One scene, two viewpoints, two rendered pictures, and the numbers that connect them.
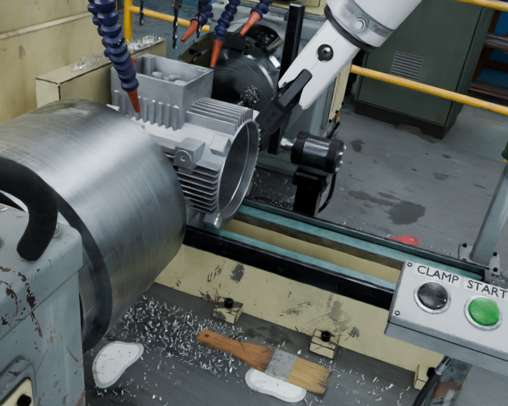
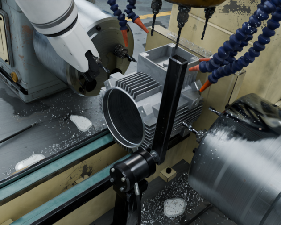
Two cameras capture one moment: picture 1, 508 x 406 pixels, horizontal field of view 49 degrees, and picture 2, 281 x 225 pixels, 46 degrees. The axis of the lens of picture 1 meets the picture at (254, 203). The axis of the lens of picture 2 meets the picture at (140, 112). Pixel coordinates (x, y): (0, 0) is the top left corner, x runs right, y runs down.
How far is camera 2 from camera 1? 1.19 m
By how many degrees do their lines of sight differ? 88
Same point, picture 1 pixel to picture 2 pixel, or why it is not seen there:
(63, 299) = (15, 15)
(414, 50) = not seen: outside the picture
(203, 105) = (143, 76)
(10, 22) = (197, 12)
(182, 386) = (54, 135)
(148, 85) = (154, 52)
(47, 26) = (214, 27)
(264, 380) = (35, 159)
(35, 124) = (87, 6)
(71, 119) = (88, 10)
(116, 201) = not seen: hidden behind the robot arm
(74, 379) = (19, 46)
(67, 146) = not seen: hidden behind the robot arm
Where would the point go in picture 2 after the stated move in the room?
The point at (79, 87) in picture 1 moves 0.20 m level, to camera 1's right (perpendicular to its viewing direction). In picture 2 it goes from (157, 38) to (118, 66)
